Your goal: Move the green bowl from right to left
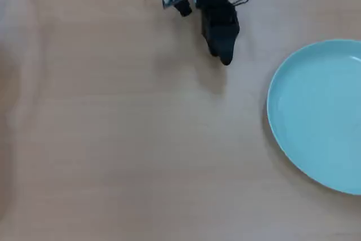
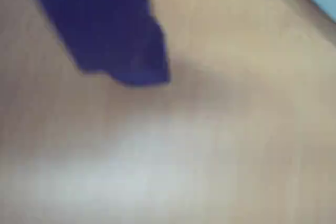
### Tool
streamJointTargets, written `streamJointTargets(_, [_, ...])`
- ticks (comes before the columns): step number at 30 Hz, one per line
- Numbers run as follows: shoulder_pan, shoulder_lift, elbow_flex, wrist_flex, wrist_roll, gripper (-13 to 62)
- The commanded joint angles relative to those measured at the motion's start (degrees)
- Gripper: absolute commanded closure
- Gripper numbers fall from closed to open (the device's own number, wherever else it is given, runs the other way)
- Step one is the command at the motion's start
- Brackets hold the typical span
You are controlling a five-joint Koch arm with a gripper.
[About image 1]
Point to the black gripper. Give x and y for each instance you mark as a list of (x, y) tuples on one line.
[(215, 4)]

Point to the green round bowl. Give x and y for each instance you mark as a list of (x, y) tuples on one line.
[(318, 111)]

